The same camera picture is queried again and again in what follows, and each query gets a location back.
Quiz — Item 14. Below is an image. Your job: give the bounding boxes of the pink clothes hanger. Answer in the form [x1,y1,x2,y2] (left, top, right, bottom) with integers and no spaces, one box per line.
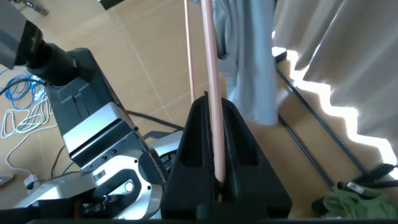
[183,0,227,185]

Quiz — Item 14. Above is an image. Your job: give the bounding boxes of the white power adapter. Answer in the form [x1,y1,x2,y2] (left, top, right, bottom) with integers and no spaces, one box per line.
[24,174,41,190]

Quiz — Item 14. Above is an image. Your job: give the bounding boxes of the beige curtain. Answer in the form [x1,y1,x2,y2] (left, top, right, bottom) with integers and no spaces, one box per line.
[272,0,398,147]

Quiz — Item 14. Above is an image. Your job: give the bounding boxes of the black cable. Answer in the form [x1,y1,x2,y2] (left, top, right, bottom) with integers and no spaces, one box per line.
[125,110,185,131]

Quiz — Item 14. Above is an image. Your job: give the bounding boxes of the black clothes rack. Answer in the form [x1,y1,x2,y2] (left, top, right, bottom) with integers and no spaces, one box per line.
[274,50,398,191]

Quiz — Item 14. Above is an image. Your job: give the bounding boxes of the pale grey shorts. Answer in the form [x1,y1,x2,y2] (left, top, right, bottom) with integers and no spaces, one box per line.
[212,0,280,126]

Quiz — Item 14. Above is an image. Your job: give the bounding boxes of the white cable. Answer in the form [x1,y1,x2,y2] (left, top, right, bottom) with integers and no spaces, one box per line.
[1,92,59,175]

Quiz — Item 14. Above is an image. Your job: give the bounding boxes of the blue cable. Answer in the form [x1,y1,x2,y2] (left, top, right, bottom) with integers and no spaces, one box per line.
[3,72,48,110]

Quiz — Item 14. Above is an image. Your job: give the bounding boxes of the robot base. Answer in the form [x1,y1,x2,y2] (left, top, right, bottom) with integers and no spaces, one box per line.
[12,48,185,220]

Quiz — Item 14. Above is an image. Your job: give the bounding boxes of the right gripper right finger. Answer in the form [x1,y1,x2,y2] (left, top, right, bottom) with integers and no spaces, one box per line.
[220,97,293,219]

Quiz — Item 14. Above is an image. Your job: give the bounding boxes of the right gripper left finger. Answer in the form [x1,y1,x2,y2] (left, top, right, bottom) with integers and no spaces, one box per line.
[160,91,218,219]

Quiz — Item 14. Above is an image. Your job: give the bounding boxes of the green garment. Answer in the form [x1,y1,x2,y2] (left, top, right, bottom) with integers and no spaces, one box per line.
[322,181,398,219]

